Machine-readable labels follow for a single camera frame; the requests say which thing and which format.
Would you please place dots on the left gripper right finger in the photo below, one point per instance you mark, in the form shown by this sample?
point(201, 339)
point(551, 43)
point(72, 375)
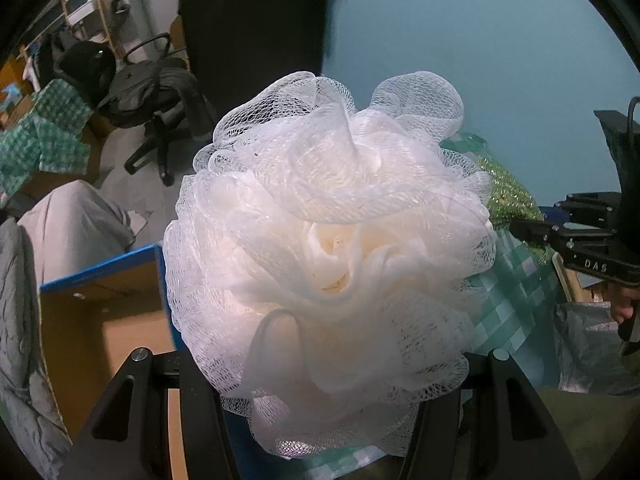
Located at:
point(513, 435)

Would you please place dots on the white mesh bath loofah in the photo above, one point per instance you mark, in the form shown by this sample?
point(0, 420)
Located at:
point(319, 265)

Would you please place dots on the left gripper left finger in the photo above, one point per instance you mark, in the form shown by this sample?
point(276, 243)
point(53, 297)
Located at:
point(126, 435)

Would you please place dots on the silver plastic bag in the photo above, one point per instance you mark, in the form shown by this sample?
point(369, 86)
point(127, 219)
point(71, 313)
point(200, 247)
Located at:
point(589, 351)

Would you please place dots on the blue-edged cardboard box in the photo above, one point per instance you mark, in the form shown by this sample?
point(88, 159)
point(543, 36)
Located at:
point(91, 321)

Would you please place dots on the green glittery sponge cloth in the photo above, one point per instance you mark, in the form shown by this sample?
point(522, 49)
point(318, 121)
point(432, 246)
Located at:
point(505, 198)

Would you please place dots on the green checkered cloth on boxes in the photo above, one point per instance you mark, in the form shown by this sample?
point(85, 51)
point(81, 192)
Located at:
point(46, 138)

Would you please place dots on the black office chair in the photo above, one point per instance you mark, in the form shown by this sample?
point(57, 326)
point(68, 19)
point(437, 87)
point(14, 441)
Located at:
point(153, 89)

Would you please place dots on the person's right hand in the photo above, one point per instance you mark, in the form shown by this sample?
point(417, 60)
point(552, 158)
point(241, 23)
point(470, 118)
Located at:
point(621, 299)

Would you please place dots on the grey quilted duvet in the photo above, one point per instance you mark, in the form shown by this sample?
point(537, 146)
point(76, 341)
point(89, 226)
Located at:
point(27, 403)

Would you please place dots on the green checkered tablecloth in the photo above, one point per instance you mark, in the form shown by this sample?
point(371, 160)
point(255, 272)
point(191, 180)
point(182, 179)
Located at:
point(517, 290)

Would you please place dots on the dark wardrobe cabinet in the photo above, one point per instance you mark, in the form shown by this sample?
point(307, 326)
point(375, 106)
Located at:
point(236, 48)

